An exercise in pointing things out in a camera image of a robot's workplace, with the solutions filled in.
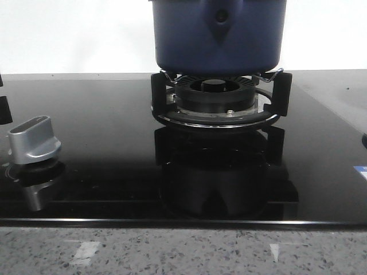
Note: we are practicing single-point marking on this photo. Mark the black pot support grate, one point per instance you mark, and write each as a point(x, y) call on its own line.
point(271, 102)

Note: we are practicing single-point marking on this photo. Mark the blue cooking pot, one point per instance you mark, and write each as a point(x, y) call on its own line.
point(218, 38)

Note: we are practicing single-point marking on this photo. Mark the black left pot support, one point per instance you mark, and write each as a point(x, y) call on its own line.
point(5, 113)

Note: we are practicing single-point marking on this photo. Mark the black round gas burner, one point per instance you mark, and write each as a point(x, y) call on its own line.
point(215, 95)

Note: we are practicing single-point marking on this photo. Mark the black glass gas stove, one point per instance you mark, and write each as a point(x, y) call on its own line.
point(119, 167)

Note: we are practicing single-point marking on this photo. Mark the silver stove control knob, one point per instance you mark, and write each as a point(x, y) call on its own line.
point(33, 141)

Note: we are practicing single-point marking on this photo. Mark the dark object right edge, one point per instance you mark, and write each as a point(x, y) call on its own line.
point(364, 140)

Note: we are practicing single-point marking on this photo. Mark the blue white sticker label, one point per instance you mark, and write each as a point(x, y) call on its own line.
point(362, 170)

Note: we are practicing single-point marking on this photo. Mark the silver wire pot adapter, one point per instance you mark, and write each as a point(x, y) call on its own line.
point(265, 77)

